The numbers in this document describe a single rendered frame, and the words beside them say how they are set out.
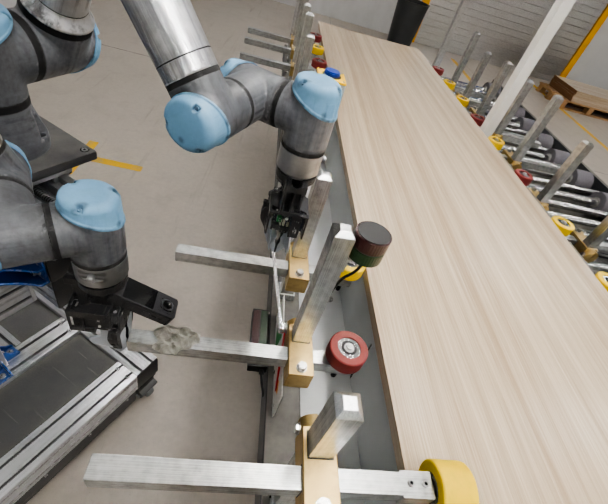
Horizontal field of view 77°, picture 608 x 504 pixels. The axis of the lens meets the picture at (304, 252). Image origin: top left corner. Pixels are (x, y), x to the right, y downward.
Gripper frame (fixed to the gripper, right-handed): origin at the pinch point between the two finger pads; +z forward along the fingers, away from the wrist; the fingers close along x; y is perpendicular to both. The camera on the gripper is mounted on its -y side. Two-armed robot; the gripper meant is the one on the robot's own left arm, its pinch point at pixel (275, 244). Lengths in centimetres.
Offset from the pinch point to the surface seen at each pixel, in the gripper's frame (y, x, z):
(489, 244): -24, 66, 7
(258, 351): 19.0, -0.6, 11.5
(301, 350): 18.3, 7.8, 10.5
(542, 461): 37, 51, 8
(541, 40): -116, 103, -34
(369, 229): 14.2, 11.8, -19.1
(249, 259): -6.2, -4.4, 11.9
